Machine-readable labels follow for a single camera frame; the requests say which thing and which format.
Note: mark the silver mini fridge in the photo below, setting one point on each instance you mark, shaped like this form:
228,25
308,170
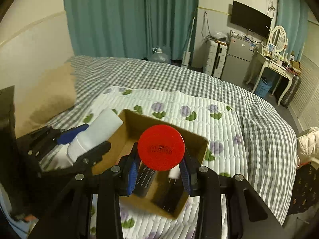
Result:
237,61

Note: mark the green curtain right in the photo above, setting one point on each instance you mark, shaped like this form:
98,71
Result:
292,15

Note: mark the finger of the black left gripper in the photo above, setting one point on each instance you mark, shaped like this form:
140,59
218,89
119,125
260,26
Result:
93,156
67,136

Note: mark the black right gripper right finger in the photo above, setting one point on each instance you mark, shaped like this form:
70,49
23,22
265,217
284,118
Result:
247,214

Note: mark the white suitcase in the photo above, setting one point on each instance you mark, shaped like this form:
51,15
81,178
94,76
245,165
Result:
214,58

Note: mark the grey checked bed sheet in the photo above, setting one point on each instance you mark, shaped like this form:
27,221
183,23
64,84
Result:
270,141

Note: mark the blue laundry basket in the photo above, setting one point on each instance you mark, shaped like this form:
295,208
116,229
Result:
263,87

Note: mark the white louvered wardrobe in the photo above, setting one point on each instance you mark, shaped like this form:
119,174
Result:
304,105

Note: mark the white dressing table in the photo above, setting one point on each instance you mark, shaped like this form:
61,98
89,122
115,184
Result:
274,67

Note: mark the green curtain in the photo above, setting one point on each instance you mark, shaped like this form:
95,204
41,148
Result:
292,15
129,28

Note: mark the black wall television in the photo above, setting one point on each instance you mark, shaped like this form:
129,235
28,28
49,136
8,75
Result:
250,19

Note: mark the floral quilted white blanket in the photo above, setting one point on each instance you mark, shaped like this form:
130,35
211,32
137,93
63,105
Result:
211,132

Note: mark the dark checked suitcase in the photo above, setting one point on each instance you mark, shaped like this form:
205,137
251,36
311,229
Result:
289,95

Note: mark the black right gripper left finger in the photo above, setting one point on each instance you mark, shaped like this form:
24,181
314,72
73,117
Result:
70,214

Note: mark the white charger box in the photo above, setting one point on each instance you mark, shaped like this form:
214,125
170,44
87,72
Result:
174,173

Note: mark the white cylindrical bottle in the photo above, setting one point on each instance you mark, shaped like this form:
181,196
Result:
99,131

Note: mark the green curtain left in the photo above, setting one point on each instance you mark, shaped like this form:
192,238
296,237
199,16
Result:
129,28

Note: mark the cream puffy jacket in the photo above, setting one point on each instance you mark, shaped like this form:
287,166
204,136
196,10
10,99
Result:
308,147

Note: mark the clear water jug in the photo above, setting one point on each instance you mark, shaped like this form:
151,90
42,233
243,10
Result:
159,55

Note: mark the brown cardboard box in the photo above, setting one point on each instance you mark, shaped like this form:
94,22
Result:
165,197

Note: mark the black remote control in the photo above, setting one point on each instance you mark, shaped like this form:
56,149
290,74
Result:
144,180

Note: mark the tan pillow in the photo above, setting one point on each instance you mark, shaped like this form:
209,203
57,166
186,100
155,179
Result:
54,94

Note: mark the oval white vanity mirror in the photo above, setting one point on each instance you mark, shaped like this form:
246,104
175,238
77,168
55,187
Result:
278,38

